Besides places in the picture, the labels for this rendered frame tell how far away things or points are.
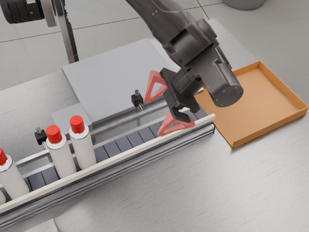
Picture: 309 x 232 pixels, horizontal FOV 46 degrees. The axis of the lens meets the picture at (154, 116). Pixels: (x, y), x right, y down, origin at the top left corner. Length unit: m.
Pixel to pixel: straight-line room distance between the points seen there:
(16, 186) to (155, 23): 0.58
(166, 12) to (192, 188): 0.61
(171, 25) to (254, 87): 0.78
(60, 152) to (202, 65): 0.45
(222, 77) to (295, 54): 2.27
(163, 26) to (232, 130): 0.66
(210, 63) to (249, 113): 0.64
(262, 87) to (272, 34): 1.67
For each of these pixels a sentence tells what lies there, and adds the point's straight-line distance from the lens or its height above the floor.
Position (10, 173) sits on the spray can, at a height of 1.02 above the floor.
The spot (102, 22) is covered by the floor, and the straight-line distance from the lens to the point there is 3.02.
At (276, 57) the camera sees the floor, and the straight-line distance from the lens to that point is 2.82.
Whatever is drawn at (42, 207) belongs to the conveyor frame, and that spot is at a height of 0.85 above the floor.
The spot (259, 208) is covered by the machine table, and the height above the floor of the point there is 0.83.
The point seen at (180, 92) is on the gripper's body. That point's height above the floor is 1.26.
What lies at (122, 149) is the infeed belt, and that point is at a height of 0.88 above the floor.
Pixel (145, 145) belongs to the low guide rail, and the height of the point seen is 0.91.
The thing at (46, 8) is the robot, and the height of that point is 1.15.
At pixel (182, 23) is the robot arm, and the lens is 0.63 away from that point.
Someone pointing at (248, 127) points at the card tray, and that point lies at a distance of 1.24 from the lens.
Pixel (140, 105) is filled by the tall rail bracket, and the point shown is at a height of 0.96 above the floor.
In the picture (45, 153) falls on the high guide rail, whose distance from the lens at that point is 1.03.
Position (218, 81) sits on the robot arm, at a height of 1.34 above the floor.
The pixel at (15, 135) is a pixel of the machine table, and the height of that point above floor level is 0.83.
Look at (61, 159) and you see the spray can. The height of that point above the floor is 0.99.
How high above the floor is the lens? 1.79
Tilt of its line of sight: 51 degrees down
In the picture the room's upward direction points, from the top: straight up
